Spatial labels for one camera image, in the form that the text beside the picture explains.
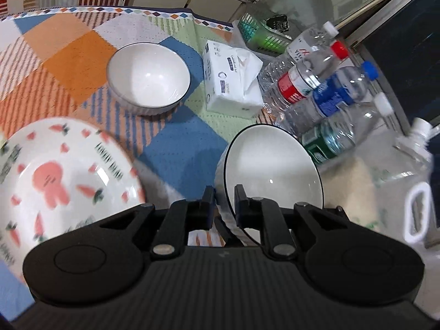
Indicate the white bowl dark rim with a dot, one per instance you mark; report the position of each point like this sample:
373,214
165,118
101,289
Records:
271,165
147,72

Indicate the small black box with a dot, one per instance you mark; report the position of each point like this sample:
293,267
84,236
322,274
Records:
277,23

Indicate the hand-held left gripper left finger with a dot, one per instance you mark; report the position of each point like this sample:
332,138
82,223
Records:
208,209

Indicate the green plastic basket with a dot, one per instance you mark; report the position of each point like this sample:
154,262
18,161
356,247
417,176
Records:
261,36

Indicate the clear plastic jug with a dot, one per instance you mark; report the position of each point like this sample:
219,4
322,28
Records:
388,178

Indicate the white cap water bottle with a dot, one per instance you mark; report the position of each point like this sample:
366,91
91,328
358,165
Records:
309,44

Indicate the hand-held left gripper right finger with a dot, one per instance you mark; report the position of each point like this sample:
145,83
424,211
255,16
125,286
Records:
240,209

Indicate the pink carrot print plate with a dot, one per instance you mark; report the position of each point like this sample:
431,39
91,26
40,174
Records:
68,165

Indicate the green label water bottle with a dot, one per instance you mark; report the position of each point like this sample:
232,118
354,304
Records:
326,141

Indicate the red label water bottle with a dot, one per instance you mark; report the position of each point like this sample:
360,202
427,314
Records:
292,84

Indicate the blue label water bottle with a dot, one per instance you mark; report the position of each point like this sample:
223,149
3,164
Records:
330,96

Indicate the white tissue pack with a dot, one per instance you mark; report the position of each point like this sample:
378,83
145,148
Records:
230,75

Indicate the colourful patchwork tablecloth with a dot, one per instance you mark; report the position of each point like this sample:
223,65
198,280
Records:
172,144

